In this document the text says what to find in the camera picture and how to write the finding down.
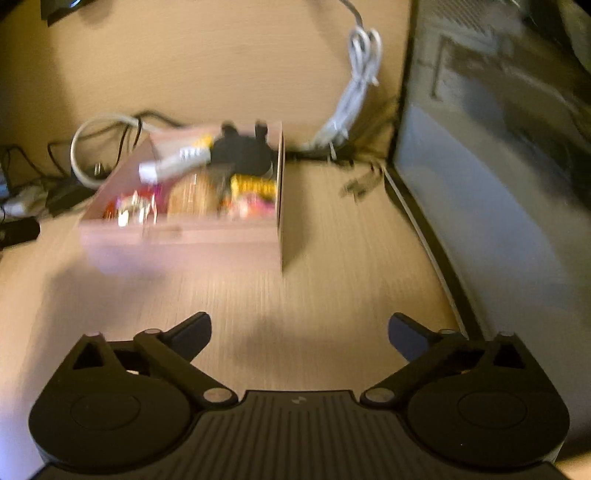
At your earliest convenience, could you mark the yellow snack packet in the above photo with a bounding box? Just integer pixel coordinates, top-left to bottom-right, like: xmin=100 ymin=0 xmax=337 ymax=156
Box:
xmin=230 ymin=174 xmax=278 ymax=199

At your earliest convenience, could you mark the red snack packet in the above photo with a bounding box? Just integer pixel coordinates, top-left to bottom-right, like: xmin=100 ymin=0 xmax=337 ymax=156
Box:
xmin=104 ymin=189 xmax=160 ymax=227

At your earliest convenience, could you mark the glass-sided computer case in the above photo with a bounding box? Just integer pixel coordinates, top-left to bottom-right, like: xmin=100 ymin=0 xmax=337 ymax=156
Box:
xmin=388 ymin=0 xmax=591 ymax=462

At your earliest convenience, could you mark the long white cable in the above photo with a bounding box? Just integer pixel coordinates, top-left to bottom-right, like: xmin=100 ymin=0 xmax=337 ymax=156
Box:
xmin=70 ymin=113 xmax=144 ymax=186

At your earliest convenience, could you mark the small white box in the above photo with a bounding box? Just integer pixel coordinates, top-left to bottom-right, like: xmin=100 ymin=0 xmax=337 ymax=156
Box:
xmin=139 ymin=145 xmax=213 ymax=184

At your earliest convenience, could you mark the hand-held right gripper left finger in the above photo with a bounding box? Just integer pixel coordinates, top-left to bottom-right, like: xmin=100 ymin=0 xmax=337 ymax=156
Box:
xmin=71 ymin=311 xmax=238 ymax=409

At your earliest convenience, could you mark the white coiled cable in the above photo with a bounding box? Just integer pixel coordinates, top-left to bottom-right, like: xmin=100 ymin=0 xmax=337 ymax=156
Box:
xmin=309 ymin=0 xmax=384 ymax=151

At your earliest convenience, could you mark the black flat device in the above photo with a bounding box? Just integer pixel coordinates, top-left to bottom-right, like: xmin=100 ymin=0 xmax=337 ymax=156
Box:
xmin=41 ymin=0 xmax=93 ymax=26

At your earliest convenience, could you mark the thin black cable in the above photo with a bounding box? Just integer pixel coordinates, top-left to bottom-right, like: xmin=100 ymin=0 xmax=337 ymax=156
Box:
xmin=133 ymin=110 xmax=186 ymax=131

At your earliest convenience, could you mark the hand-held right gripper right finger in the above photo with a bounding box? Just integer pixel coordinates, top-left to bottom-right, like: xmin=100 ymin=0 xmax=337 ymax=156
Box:
xmin=360 ymin=312 xmax=527 ymax=409

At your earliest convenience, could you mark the pink storage box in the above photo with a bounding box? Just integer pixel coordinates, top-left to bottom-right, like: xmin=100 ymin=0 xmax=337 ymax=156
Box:
xmin=78 ymin=121 xmax=287 ymax=274

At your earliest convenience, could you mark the black plug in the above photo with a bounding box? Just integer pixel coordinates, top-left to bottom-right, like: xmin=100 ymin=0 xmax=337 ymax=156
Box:
xmin=0 ymin=218 xmax=41 ymax=251

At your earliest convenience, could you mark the white cable connector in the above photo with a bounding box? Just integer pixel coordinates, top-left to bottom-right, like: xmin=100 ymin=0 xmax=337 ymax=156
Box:
xmin=0 ymin=185 xmax=48 ymax=216

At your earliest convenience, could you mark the bread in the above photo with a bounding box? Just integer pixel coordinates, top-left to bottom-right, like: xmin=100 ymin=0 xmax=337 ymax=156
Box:
xmin=167 ymin=173 xmax=220 ymax=217

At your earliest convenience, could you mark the colourful cartoon toy packet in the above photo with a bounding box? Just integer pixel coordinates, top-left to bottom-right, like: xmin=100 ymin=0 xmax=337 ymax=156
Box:
xmin=222 ymin=194 xmax=277 ymax=217

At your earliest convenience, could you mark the black plush toy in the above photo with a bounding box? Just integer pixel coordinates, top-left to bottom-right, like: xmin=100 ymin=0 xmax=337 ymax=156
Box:
xmin=210 ymin=121 xmax=274 ymax=177

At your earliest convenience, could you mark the black cable bundle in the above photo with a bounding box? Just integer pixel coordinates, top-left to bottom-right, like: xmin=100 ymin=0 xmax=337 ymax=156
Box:
xmin=286 ymin=148 xmax=393 ymax=204

